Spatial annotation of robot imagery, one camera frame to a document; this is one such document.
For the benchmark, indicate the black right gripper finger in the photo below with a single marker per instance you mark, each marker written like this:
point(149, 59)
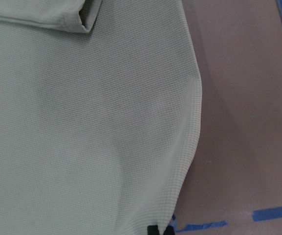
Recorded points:
point(152, 230)

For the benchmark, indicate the green long-sleeve shirt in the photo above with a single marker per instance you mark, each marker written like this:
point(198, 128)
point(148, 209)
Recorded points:
point(100, 112)

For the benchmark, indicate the brown table cover mat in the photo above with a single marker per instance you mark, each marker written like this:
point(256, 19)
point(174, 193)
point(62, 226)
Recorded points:
point(237, 167)

